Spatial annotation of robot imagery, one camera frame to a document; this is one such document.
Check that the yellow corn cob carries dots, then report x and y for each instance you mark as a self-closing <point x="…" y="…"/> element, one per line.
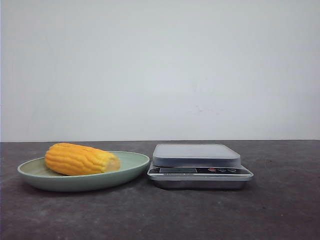
<point x="74" y="160"/>

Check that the silver digital kitchen scale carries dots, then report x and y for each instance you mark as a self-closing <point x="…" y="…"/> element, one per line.
<point x="197" y="166"/>

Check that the light green oval plate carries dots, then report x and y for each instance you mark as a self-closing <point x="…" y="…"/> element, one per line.
<point x="35" y="173"/>

